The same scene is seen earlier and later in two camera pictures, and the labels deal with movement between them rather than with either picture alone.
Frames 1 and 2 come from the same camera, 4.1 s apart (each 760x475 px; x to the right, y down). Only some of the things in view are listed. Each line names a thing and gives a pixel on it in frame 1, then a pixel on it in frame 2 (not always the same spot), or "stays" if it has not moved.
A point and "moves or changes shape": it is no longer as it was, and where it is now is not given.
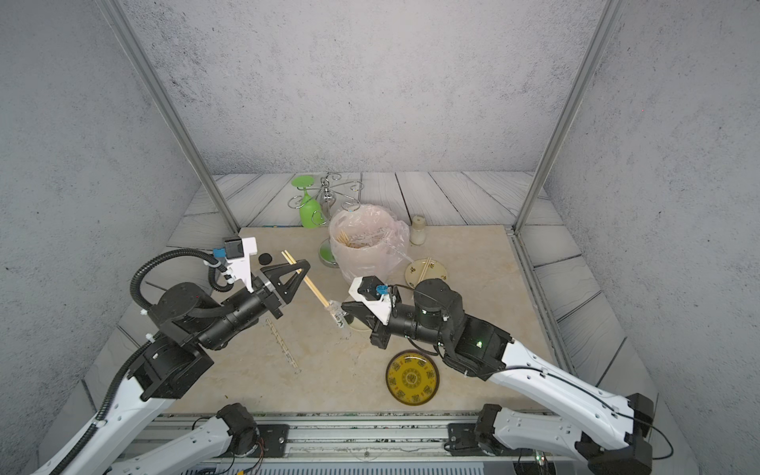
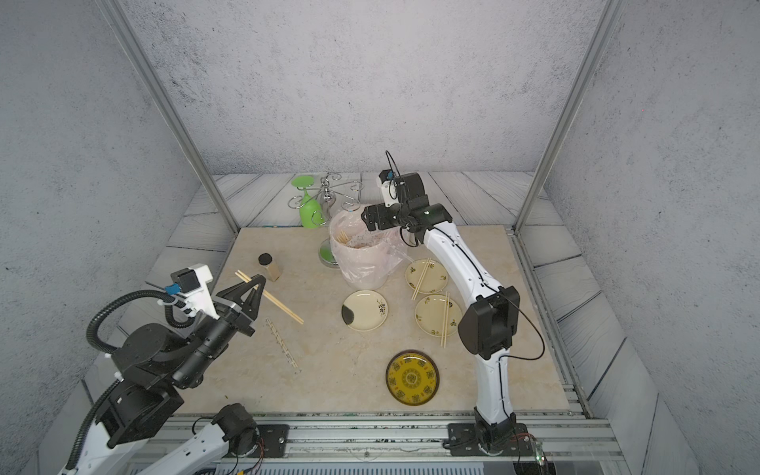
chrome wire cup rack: x=327 y=195 stays
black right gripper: x=382 y=331 to x=372 y=217
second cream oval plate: x=425 y=269 stays
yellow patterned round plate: x=412 y=377 stays
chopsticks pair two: x=290 y=259 moves or changes shape
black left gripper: x=266 y=291 to x=227 y=307
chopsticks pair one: x=282 y=345 stays
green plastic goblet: x=311 y=215 stays
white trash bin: x=367 y=240 stays
